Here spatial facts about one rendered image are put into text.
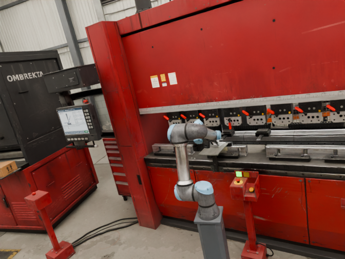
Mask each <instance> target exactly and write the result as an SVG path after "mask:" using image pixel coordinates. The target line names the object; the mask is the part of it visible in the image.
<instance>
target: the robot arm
mask: <svg viewBox="0 0 345 259"><path fill-rule="evenodd" d="M167 137H168V140H169V141H171V143H172V145H173V146H174V147H175V155H176V163H177V172H178V181H177V184H176V185H175V189H174V192H175V197H176V198H177V200H180V201H197V202H198V205H199V206H198V217H199V218H200V219H201V220H213V219H216V218H217V217H218V216H219V215H220V211H219V208H218V206H217V205H216V203H215V197H214V189H213V186H212V184H211V183H210V182H208V181H198V182H196V183H195V184H194V183H193V180H191V178H190V170H189V162H188V153H187V144H188V141H189V140H194V143H196V144H201V143H202V142H203V141H204V148H206V149H208V148H210V144H211V145H213V143H212V142H214V143H215V144H216V145H220V144H219V140H220V139H221V132H220V131H214V130H211V129H210V128H209V127H206V126H205V125H204V123H203V122H202V121H200V120H196V121H195V122H194V123H181V124H172V125H171V126H170V127H169V129H168V132H167Z"/></svg>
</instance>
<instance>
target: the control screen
mask: <svg viewBox="0 0 345 259"><path fill-rule="evenodd" d="M58 114H59V117H60V120H61V123H62V126H63V129H64V132H65V135H69V134H85V133H89V131H88V127H87V124H86V121H85V118H84V114H83V111H82V108H81V107H80V108H73V109H65V110H58ZM68 127H69V128H70V129H68Z"/></svg>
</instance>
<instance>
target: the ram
mask: <svg viewBox="0 0 345 259"><path fill-rule="evenodd" d="M122 41H123V45H124V49H125V54H126V58H127V62H128V66H129V71H130V75H131V79H132V83H133V87H134V90H135V94H136V99H137V103H138V107H139V109H141V108H152V107H163V106H174V105H185V104H197V103H208V102H220V101H231V100H242V99H253V98H265V97H276V96H288V95H299V94H310V93H321V92H329V91H340V90H345V0H243V1H239V2H236V3H233V4H230V5H226V6H223V7H220V8H217V9H214V10H210V11H207V12H203V13H200V14H197V15H194V16H190V17H187V18H184V19H181V20H178V21H175V22H171V23H168V24H165V25H162V26H158V27H155V28H151V29H148V30H145V31H142V32H138V33H135V34H132V35H129V36H125V37H123V38H122ZM171 72H175V73H176V78H177V83H178V84H175V85H170V83H169V78H168V73H171ZM162 74H165V79H166V81H163V82H162V81H161V76H160V75H162ZM156 75H157V76H158V81H159V86H160V87H155V88H153V87H152V82H151V78H150V77H151V76H156ZM165 82H166V84H167V86H163V85H162V83H165ZM339 99H345V95H338V96H326V97H313V98H301V99H288V100H276V101H263V102H251V103H238V104H226V105H213V106H201V107H188V108H176V109H164V110H151V111H144V112H140V114H153V113H166V112H180V111H188V110H202V109H215V108H229V107H243V106H256V105H270V104H284V103H298V102H312V101H325V100H339Z"/></svg>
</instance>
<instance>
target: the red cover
mask: <svg viewBox="0 0 345 259"><path fill-rule="evenodd" d="M235 1H238V0H173V1H170V2H167V3H164V4H161V5H159V6H156V7H153V8H150V9H148V10H145V11H142V12H139V13H137V14H134V15H131V16H128V17H126V18H123V19H121V20H118V21H117V26H118V30H119V34H120V35H129V34H132V33H135V32H138V31H141V30H145V29H148V28H151V27H154V26H158V25H161V24H164V23H168V22H171V21H174V20H177V19H181V18H183V17H186V16H190V15H193V14H196V13H199V12H202V11H206V10H209V9H211V8H216V7H219V6H222V5H225V4H229V3H232V2H235Z"/></svg>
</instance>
